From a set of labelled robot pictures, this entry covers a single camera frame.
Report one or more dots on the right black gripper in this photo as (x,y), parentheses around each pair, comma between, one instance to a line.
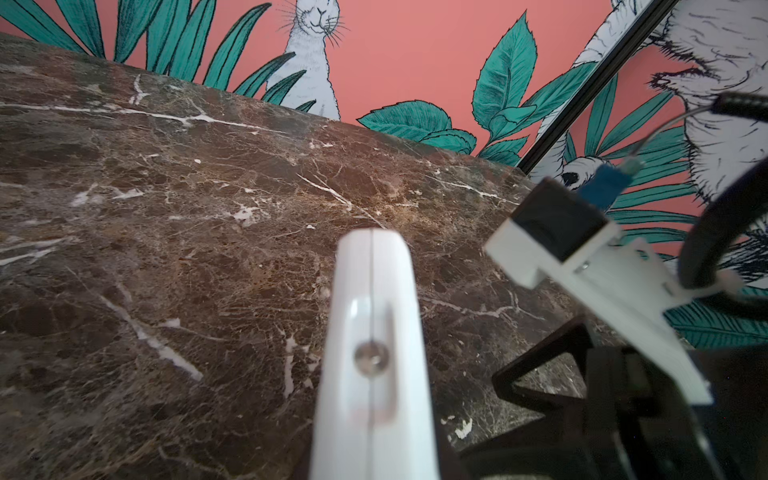
(657,432)

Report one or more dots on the white remote control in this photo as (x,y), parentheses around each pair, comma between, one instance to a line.
(373,416)

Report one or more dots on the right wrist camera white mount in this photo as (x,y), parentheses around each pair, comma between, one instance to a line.
(554,233)

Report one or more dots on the right black frame post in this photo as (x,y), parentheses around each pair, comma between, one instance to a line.
(620,36)

